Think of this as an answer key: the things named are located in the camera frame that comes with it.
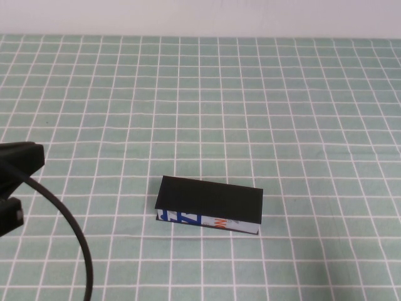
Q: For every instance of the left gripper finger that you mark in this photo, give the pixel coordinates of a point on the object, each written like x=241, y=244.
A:
x=11, y=218

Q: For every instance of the black printed glasses case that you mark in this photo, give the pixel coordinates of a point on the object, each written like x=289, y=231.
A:
x=213, y=197

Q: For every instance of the green white checked tablecloth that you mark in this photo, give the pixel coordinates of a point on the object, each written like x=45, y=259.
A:
x=219, y=94

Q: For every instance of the black left camera bracket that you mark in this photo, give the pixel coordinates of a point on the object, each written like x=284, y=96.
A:
x=25, y=153

